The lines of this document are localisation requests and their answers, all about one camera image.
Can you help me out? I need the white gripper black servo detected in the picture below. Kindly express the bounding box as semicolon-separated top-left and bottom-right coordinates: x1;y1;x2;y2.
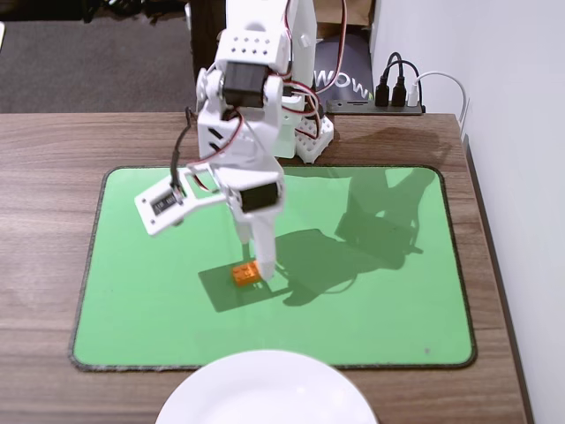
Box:
214;154;287;281

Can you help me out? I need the orange lego block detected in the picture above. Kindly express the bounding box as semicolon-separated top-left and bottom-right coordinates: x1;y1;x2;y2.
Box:
232;261;262;289

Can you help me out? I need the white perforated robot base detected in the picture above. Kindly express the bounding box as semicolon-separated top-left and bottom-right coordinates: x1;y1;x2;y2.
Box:
293;115;335;164

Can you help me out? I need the white round plate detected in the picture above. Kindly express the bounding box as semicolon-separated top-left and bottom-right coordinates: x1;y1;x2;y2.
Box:
154;350;380;424

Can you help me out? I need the green mat with grey edge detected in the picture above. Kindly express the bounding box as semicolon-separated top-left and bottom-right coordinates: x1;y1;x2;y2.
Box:
68;165;478;372

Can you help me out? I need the black power strip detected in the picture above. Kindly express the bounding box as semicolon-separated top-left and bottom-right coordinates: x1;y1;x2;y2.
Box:
325;99;428;116

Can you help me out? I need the dark bag with WOW print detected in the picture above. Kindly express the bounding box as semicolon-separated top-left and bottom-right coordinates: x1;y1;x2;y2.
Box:
312;34;376;105

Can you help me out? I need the dark brown cabinet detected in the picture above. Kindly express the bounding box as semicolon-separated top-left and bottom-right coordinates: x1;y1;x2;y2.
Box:
187;0;229;111

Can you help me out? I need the wrist camera on white bracket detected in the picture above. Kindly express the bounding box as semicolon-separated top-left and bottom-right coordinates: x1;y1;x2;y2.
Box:
134;163;230;238

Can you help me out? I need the camera usb cable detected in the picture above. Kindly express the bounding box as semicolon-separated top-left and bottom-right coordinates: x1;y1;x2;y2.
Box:
169;107;195;198

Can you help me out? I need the black usb plug and cable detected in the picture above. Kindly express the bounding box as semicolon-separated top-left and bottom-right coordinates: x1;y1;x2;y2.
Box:
373;60;424;110
386;51;408;108

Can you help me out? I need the white usb plug and cable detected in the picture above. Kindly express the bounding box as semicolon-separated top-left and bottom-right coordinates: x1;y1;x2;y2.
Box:
406;70;470;133

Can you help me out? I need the red white black servo wire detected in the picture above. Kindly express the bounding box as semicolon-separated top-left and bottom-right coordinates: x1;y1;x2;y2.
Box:
282;0;350;133

